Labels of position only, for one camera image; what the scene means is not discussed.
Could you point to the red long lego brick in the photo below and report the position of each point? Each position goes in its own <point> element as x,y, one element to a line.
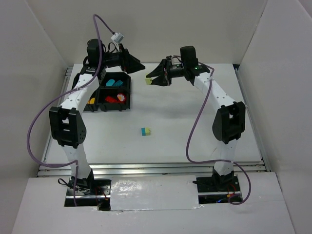
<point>110,99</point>

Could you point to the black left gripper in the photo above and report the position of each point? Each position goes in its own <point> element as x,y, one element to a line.
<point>125,60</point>

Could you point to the red flower print lego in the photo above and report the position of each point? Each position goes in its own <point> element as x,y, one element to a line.
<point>121,97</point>

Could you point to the light green square lego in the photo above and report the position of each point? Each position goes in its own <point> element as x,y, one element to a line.
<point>148,81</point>

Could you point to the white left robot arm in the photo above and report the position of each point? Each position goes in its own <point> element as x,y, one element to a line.
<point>67,126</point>

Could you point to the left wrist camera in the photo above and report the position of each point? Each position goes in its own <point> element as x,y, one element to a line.
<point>117,38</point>

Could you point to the yellow oval lego brick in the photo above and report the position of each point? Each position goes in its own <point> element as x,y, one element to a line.
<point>91,101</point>

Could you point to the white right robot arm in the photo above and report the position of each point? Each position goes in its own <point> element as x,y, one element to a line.
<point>230,115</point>

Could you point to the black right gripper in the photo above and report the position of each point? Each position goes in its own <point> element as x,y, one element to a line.
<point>166,71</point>

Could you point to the teal and green lego block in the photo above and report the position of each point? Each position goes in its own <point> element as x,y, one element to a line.
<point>145,131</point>

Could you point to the black four-compartment sorting tray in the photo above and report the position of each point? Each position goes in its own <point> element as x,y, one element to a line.
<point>103,91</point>

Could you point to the teal oval lego brick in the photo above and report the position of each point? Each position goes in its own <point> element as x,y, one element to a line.
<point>110,82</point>

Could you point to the teal long lego brick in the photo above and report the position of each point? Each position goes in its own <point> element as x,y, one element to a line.
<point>118,83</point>

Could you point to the white cover panel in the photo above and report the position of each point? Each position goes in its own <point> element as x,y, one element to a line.
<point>176,192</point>

